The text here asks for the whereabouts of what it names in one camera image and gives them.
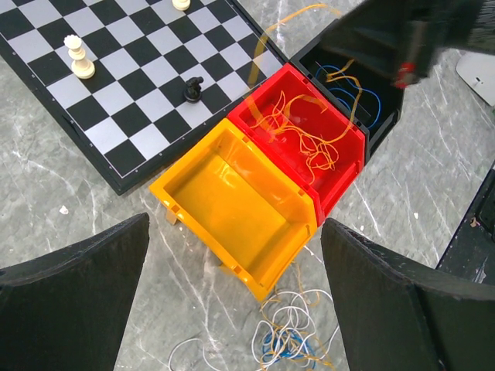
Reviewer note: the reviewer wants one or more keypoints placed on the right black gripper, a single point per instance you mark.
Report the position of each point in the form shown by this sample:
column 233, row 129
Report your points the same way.
column 402, row 40

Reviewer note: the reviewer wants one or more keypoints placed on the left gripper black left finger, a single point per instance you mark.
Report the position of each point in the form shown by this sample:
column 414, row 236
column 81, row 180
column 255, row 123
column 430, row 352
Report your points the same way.
column 68, row 309

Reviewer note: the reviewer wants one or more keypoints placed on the white chess rook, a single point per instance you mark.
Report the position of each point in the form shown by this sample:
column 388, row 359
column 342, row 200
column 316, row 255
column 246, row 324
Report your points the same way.
column 81, row 66

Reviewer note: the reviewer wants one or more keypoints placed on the white tilted stand device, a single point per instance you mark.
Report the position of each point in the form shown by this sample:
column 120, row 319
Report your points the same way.
column 477, row 71

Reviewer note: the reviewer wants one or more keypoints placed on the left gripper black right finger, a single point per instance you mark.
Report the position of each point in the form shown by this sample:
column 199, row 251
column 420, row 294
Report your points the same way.
column 397, row 314

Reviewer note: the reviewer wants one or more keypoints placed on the black chess knight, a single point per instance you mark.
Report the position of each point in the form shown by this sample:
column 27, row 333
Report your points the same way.
column 192, row 93

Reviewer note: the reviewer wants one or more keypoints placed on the black plastic bin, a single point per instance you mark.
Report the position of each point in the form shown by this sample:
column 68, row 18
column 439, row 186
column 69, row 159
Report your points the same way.
column 378, row 104

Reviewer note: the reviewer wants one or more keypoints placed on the yellow plastic bin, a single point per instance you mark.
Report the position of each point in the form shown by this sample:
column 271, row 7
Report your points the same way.
column 252, row 216

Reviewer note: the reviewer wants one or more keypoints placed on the red plastic bin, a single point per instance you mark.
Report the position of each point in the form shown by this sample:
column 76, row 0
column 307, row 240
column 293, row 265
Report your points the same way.
column 304, row 135

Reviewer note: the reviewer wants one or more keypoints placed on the black white chessboard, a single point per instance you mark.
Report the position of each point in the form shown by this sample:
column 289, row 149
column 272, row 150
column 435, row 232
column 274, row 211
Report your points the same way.
column 131, row 118

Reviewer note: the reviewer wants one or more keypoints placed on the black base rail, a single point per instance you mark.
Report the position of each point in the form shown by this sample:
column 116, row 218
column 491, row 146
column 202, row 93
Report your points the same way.
column 470, row 253

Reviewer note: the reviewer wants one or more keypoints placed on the white chess pawn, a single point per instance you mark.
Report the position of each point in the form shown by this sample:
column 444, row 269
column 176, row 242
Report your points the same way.
column 181, row 5

